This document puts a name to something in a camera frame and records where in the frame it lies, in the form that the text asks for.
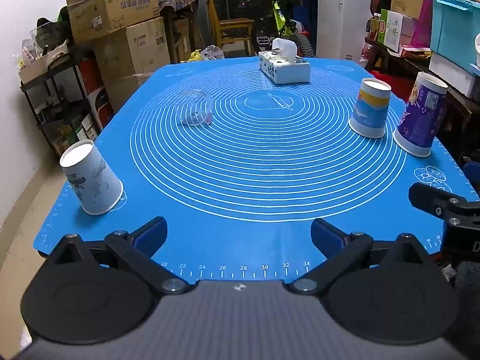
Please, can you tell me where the red white box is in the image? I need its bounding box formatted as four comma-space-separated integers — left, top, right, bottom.
76, 56, 115, 129

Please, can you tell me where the dark wooden side table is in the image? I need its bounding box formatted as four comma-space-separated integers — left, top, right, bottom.
363, 37, 480, 154

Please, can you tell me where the black green bicycle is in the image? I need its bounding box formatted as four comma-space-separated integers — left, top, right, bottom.
229, 0, 319, 59

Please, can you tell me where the teal plastic storage bin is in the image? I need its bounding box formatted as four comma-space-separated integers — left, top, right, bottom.
428, 0, 480, 65

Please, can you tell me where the white foam box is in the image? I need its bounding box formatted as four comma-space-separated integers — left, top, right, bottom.
428, 50, 480, 99

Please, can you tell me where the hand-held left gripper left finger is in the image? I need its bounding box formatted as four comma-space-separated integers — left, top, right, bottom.
48, 216, 193, 295

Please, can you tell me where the white chest freezer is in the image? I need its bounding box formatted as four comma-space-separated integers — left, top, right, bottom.
317, 0, 374, 61

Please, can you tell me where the white grey-print paper cup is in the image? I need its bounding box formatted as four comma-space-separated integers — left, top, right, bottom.
60, 139, 124, 216

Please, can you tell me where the pink gift bag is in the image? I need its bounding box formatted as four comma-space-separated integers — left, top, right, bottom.
412, 0, 434, 48

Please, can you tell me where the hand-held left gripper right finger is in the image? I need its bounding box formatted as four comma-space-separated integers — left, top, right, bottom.
288, 218, 433, 295

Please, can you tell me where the blue silicone baking mat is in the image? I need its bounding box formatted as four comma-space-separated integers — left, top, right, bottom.
33, 57, 480, 285

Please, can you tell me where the clear plastic cup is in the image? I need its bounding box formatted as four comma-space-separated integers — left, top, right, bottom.
175, 89, 214, 127

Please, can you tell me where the wooden chair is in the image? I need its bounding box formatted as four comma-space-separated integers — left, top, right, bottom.
202, 0, 256, 58

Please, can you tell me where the clear plastic bag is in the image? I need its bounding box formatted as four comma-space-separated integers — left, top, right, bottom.
200, 44, 226, 61

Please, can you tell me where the white tissue box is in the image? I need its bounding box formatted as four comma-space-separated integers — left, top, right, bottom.
259, 38, 311, 85

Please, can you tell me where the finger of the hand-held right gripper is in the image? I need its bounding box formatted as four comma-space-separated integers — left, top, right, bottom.
408, 182, 480, 229

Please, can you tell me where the black metal shelf rack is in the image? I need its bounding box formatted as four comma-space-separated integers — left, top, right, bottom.
20, 49, 113, 158

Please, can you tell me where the purple paper cup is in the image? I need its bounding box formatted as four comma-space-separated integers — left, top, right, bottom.
393, 72, 449, 157

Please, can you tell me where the blue yellow paper cup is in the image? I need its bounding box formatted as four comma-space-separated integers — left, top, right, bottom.
348, 77, 392, 139

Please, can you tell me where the white green carton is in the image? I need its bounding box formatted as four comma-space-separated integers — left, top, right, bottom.
376, 9, 405, 54

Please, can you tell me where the large plain cardboard box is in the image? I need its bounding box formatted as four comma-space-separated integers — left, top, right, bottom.
94, 16, 172, 114

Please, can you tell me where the cardboard box with blue print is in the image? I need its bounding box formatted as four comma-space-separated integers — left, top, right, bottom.
63, 0, 161, 44

